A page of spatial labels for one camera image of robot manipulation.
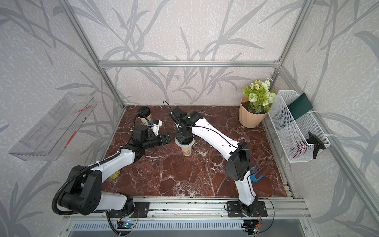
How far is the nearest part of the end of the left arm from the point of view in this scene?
67cm

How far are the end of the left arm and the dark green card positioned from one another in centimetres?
64

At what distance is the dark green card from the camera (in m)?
0.70
